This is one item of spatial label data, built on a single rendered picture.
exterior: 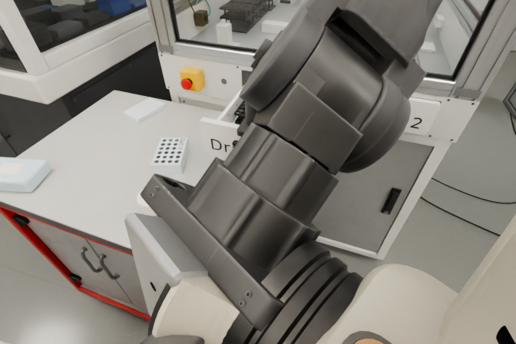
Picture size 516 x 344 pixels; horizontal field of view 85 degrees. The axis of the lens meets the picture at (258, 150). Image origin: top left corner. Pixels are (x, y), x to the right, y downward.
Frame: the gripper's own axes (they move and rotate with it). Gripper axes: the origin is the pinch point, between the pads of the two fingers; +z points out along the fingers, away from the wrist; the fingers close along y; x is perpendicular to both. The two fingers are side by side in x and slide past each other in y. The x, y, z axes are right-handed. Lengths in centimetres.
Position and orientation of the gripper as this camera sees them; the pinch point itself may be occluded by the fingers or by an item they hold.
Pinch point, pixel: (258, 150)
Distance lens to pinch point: 68.8
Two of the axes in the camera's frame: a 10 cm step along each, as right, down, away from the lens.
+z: -0.1, 7.4, 6.7
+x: -9.4, -2.3, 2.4
